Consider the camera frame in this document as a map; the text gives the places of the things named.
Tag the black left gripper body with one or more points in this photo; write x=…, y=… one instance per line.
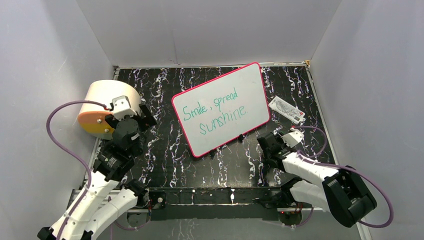
x=127, y=116

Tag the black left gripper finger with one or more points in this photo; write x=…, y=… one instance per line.
x=146, y=119
x=111, y=120

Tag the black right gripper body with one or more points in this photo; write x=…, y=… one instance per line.
x=279, y=139

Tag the pink framed whiteboard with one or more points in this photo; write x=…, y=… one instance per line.
x=218, y=111

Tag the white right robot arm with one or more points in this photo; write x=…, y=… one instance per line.
x=340, y=191

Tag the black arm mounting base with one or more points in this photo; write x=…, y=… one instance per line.
x=215, y=203

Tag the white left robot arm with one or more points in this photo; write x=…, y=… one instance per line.
x=87, y=216

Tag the black whiteboard clip right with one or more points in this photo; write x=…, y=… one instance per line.
x=240, y=138

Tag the black whiteboard clip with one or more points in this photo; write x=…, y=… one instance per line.
x=240, y=138
x=212, y=154

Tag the black whiteboard clip left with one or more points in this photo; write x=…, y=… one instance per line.
x=212, y=154

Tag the beige cylindrical drum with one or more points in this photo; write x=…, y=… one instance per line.
x=92, y=117

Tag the white printed plastic package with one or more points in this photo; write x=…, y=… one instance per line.
x=287, y=110

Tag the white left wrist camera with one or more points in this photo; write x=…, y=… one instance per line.
x=122, y=107

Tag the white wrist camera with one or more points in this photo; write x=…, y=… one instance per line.
x=122, y=107
x=293, y=138

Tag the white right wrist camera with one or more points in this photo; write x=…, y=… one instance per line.
x=293, y=138

